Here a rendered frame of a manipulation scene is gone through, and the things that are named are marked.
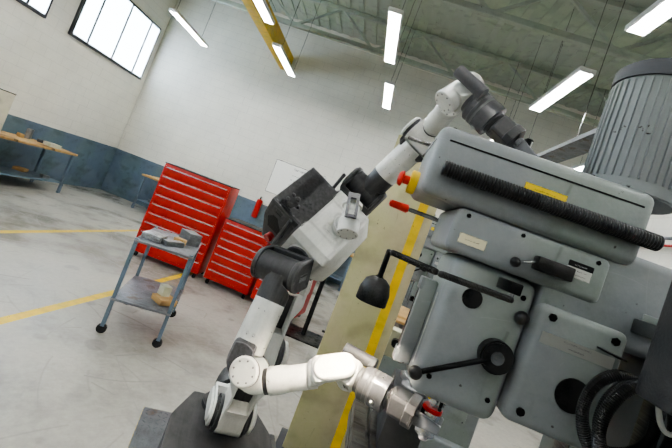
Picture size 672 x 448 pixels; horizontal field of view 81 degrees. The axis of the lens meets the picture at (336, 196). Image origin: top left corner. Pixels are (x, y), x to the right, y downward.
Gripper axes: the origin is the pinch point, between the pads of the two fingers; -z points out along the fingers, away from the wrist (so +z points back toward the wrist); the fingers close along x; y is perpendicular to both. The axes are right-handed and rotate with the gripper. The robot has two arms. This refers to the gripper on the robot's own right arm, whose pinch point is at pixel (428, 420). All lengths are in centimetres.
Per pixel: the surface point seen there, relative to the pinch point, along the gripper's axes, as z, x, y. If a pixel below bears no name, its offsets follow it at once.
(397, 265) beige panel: 58, 162, -20
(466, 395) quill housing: -5.6, -8.6, -11.8
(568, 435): -25.8, -3.9, -13.1
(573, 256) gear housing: -16, -7, -48
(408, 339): 10.1, -5.5, -16.2
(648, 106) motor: -20, -1, -86
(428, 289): 9.9, -5.3, -29.0
